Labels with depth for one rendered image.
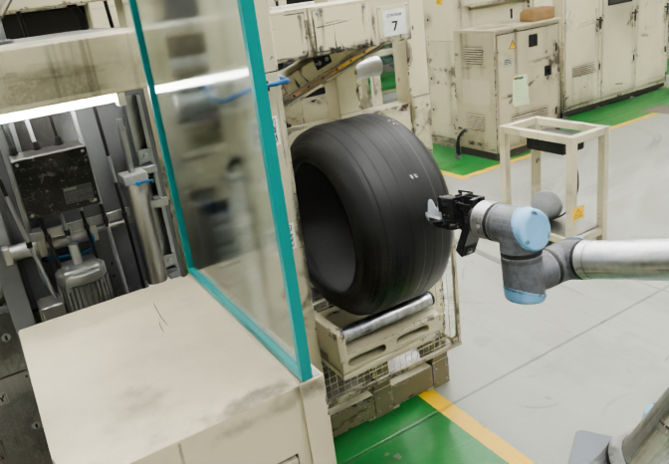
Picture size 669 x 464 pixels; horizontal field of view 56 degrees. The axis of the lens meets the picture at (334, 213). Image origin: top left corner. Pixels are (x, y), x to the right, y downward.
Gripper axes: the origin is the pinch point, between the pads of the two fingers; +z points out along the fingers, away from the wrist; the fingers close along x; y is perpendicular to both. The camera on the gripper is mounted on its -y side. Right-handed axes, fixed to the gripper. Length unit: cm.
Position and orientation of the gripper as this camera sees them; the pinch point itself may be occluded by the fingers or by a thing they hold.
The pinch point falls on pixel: (430, 215)
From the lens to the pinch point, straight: 168.1
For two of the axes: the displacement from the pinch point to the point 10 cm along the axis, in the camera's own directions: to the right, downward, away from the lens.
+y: -1.8, -9.5, -2.5
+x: -8.5, 2.8, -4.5
